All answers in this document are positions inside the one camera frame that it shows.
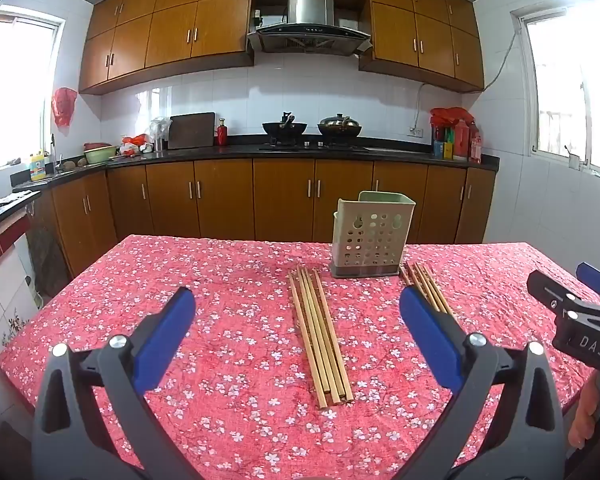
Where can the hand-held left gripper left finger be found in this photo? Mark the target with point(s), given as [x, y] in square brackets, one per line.
[165, 340]

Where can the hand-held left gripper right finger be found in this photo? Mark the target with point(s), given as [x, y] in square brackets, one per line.
[427, 335]

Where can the bundle of wooden chopsticks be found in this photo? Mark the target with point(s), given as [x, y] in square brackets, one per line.
[430, 285]
[325, 350]

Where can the beige perforated utensil holder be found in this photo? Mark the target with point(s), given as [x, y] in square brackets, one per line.
[370, 240]

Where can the person's right hand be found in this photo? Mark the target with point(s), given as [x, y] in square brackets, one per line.
[582, 410]

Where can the red floral tablecloth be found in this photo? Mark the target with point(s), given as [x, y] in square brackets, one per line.
[205, 310]

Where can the small white container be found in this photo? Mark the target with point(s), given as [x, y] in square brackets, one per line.
[572, 160]

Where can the cluster of condiment bottles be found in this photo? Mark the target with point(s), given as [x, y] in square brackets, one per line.
[460, 142]

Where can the wooden base cabinets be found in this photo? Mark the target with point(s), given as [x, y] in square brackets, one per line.
[280, 200]

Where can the green basin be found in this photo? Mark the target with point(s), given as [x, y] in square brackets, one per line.
[101, 155]

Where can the red and white plastic bag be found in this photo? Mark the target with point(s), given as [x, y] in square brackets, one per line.
[135, 146]

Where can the crumpled red plastic bag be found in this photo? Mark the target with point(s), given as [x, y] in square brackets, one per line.
[450, 114]

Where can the wide sliding window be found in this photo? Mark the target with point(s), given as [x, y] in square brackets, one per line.
[570, 85]

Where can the black kitchen countertop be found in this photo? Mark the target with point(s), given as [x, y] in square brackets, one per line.
[230, 150]

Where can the red basin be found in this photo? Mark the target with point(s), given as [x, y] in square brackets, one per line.
[97, 145]

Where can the clear plastic bag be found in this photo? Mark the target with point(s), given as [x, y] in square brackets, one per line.
[160, 132]

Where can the dark cutting board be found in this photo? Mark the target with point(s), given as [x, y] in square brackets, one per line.
[191, 131]

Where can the grey rag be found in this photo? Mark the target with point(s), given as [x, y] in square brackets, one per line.
[5, 201]

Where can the red bottle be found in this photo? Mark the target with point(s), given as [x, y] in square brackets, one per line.
[222, 135]

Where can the yellow detergent bottle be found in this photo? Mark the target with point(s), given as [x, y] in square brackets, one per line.
[38, 167]

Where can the metal faucet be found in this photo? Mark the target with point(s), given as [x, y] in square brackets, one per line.
[54, 152]

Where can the black gas stove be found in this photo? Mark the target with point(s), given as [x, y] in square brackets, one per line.
[310, 148]

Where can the steel lidded pot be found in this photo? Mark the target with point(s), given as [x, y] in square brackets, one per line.
[340, 127]

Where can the black wok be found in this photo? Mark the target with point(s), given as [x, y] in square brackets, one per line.
[285, 127]

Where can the hanging red plastic bag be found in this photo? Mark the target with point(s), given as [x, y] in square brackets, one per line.
[64, 106]

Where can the narrow sliding window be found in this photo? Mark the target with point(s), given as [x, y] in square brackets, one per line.
[15, 90]

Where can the steel range hood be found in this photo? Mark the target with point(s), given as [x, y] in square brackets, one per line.
[310, 10]

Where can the white wall outlet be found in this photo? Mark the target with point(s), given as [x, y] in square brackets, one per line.
[416, 132]

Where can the wooden wall cabinets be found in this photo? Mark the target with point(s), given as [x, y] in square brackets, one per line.
[180, 35]

